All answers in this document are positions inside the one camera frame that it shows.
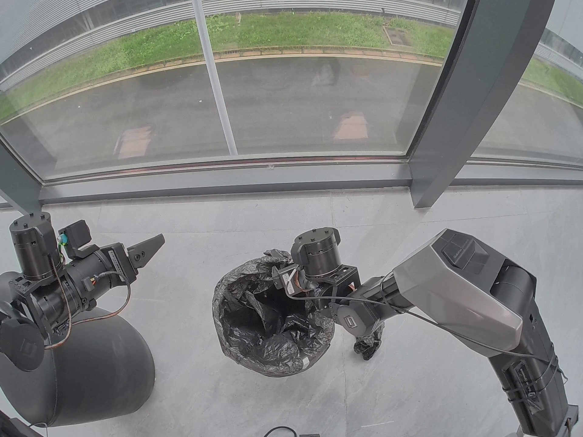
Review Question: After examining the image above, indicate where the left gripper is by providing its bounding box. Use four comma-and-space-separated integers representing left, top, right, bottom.
68, 233, 166, 310

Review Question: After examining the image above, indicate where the black plastic bag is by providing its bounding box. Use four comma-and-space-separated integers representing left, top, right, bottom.
212, 249, 338, 374

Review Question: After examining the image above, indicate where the black plastic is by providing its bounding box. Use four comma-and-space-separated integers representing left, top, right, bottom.
353, 330, 386, 361

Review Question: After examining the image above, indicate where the grey trash bin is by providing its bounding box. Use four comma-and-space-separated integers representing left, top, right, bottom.
237, 353, 326, 376

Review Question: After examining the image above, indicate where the window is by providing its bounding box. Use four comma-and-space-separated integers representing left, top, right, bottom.
0, 0, 583, 224

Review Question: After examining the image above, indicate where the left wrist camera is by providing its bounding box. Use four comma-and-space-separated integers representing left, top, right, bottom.
58, 220, 98, 260

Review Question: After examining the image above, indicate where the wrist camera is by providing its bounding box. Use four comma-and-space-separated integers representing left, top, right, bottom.
272, 263, 302, 297
58, 220, 98, 260

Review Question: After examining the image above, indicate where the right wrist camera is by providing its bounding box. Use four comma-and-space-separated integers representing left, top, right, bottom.
272, 263, 302, 297

